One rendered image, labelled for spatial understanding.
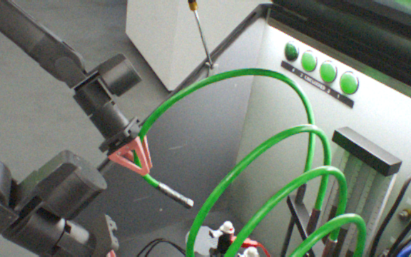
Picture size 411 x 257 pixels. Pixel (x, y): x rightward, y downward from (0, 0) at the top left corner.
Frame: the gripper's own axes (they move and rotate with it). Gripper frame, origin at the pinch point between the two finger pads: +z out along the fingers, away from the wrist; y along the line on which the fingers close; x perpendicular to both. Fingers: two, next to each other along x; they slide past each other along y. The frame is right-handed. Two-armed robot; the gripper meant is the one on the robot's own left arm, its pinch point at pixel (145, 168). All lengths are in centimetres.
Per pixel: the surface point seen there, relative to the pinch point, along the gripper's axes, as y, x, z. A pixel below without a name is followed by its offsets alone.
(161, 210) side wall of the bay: 31.3, 16.3, 18.7
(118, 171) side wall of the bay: 19.1, 13.7, 1.0
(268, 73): 2.4, -30.2, -2.1
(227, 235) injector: 0.1, -5.4, 21.1
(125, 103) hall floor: 272, 90, 4
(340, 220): -22.1, -28.6, 18.3
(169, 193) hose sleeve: 3.0, 0.3, 7.8
